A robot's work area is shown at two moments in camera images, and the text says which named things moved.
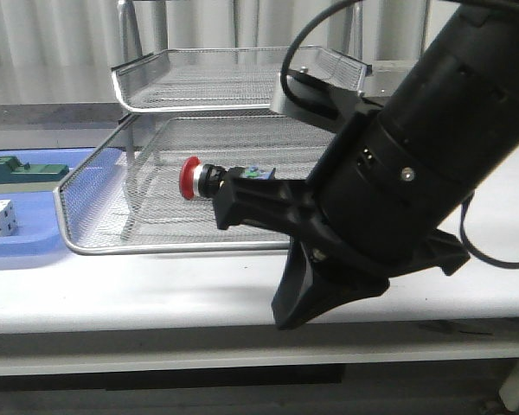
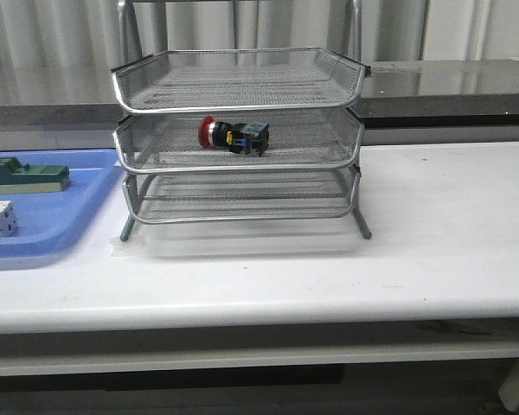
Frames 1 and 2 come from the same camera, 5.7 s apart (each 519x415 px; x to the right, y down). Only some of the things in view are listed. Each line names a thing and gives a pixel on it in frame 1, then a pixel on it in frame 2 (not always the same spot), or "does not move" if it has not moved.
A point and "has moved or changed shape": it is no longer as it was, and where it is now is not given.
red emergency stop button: x=197 y=179 to x=251 y=137
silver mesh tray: x=223 y=78 does not move
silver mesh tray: x=124 y=195 has moved or changed shape
